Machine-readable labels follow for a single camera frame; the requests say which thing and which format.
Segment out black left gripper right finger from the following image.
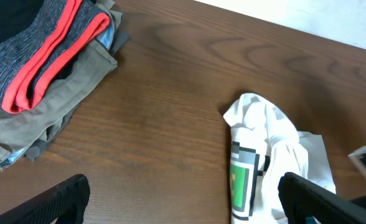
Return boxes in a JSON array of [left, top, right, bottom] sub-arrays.
[[278, 172, 366, 224]]

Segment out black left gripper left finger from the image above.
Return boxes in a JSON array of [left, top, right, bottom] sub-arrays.
[[0, 174, 90, 224]]

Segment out white printed t-shirt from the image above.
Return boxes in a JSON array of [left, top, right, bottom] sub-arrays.
[[223, 93, 336, 223]]

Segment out grey shorts with red trim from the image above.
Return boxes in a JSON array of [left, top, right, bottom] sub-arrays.
[[0, 0, 113, 114]]

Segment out folded black garment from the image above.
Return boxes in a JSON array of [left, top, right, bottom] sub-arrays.
[[0, 0, 44, 43]]

